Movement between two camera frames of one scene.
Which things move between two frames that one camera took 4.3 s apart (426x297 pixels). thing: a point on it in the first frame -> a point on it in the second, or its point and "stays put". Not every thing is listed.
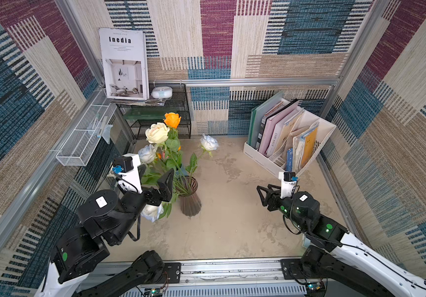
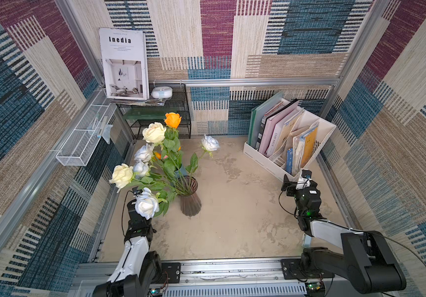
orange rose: [172, 119] stays put
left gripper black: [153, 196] -> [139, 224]
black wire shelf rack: [148, 115] stays put
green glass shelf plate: [149, 113] stays put
